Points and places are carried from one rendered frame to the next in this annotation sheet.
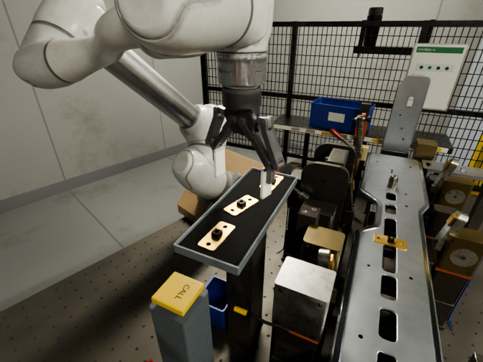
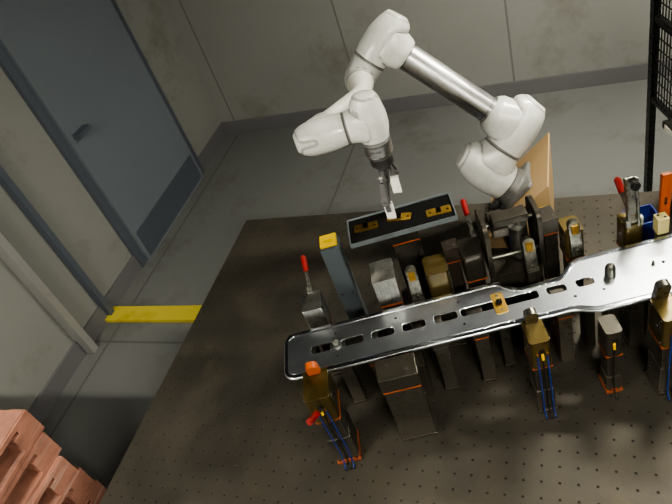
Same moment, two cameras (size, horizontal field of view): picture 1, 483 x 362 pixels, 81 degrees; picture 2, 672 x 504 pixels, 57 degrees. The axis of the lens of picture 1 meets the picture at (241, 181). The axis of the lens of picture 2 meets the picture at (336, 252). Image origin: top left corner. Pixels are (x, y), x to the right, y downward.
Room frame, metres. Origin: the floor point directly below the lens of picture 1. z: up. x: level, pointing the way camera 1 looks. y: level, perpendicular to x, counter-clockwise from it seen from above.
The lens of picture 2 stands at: (-0.13, -1.52, 2.47)
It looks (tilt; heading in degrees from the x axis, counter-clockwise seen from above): 39 degrees down; 74
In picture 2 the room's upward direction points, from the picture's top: 22 degrees counter-clockwise
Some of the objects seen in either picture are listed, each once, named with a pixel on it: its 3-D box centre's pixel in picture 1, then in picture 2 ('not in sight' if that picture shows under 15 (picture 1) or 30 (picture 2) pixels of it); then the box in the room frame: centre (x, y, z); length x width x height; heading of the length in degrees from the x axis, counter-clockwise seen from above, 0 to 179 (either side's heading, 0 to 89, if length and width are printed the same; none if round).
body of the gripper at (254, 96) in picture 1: (241, 110); (383, 164); (0.54, 0.00, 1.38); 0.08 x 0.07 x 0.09; 48
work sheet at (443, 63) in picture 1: (430, 77); not in sight; (1.48, -0.95, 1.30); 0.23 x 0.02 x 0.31; 64
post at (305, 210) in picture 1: (301, 265); (459, 285); (0.61, -0.18, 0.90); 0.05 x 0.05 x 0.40; 64
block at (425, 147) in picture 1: (415, 176); not in sight; (1.21, -0.85, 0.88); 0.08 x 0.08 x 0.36; 64
